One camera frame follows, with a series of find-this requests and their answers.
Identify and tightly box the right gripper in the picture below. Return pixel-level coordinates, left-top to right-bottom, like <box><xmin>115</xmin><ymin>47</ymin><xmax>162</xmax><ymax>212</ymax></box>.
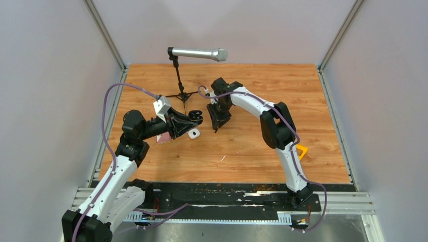
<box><xmin>207</xmin><ymin>100</ymin><xmax>232</xmax><ymax>130</ymax></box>

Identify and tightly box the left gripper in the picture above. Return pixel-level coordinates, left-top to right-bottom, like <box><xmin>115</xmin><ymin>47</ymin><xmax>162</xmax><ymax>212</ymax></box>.
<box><xmin>139</xmin><ymin>106</ymin><xmax>198</xmax><ymax>141</ymax></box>

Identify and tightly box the black earbud charging case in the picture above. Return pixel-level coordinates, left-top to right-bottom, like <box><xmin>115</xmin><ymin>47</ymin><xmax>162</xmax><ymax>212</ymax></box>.
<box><xmin>188</xmin><ymin>110</ymin><xmax>204</xmax><ymax>125</ymax></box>

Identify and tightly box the white earbud charging case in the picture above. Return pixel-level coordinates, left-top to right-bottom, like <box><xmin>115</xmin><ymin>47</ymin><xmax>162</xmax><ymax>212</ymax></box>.
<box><xmin>188</xmin><ymin>128</ymin><xmax>200</xmax><ymax>140</ymax></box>

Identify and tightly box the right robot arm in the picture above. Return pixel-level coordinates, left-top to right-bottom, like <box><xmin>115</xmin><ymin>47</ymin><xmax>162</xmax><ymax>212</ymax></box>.
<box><xmin>198</xmin><ymin>78</ymin><xmax>312</xmax><ymax>211</ymax></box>

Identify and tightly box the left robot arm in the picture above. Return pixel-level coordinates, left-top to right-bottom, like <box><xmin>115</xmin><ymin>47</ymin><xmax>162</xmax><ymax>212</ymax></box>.
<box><xmin>62</xmin><ymin>107</ymin><xmax>203</xmax><ymax>241</ymax></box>

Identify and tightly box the silver microphone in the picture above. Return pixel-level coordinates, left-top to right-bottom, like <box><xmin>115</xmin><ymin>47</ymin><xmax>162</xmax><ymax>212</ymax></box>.
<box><xmin>167</xmin><ymin>47</ymin><xmax>228</xmax><ymax>62</ymax></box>

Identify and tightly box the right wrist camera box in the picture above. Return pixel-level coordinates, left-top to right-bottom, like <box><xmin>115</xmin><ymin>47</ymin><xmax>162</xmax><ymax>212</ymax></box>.
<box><xmin>204</xmin><ymin>88</ymin><xmax>215</xmax><ymax>99</ymax></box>

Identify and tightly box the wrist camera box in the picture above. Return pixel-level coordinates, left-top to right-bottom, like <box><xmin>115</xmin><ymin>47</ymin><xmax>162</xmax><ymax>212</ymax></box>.
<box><xmin>204</xmin><ymin>88</ymin><xmax>215</xmax><ymax>99</ymax></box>
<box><xmin>153</xmin><ymin>95</ymin><xmax>171</xmax><ymax>123</ymax></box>

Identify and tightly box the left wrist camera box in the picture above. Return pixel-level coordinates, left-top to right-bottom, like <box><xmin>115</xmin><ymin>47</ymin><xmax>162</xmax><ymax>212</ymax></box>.
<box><xmin>153</xmin><ymin>95</ymin><xmax>171</xmax><ymax>123</ymax></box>

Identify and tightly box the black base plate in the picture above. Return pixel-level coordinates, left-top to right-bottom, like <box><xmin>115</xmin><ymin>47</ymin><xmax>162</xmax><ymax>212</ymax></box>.
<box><xmin>139</xmin><ymin>183</ymin><xmax>322</xmax><ymax>220</ymax></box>

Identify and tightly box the yellow triangular plastic frame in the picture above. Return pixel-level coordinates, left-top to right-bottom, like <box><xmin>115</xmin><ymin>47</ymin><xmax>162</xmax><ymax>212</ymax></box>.
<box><xmin>296</xmin><ymin>144</ymin><xmax>308</xmax><ymax>160</ymax></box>

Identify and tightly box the perforated metal rail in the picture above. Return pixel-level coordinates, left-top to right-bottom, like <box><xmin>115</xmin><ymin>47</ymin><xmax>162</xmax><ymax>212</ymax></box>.
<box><xmin>122</xmin><ymin>210</ymin><xmax>293</xmax><ymax>225</ymax></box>

